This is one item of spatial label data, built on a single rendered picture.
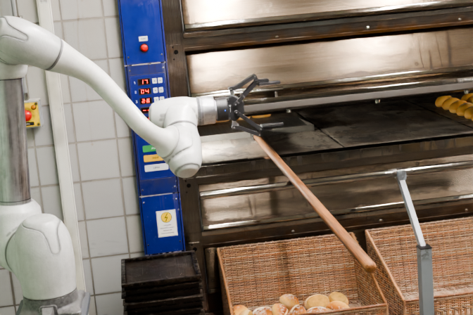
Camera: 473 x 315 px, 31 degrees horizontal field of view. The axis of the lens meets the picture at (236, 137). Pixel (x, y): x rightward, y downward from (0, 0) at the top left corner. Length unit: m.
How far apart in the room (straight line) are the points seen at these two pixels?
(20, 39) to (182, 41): 0.99
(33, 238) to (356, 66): 1.51
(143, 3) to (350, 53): 0.83
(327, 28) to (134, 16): 0.74
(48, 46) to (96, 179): 1.00
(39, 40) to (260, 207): 1.33
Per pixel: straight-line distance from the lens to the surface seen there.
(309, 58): 3.37
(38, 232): 2.48
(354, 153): 3.46
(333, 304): 3.34
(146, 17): 3.24
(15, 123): 2.62
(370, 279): 3.29
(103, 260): 3.44
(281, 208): 3.43
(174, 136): 2.59
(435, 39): 3.52
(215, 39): 3.30
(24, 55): 2.46
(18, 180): 2.65
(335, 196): 3.48
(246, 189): 3.01
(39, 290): 2.52
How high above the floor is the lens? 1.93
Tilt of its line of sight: 11 degrees down
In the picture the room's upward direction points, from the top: 5 degrees counter-clockwise
